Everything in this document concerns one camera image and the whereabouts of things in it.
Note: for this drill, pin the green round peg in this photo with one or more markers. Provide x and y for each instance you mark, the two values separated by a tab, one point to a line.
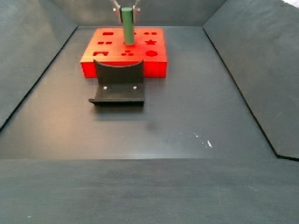
128	27

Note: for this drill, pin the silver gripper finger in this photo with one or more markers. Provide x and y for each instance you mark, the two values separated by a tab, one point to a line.
116	9
136	9

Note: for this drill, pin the red shape-sorter block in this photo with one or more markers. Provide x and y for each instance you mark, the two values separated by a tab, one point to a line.
108	50

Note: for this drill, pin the black curved holder bracket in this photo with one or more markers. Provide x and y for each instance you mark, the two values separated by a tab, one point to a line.
120	84

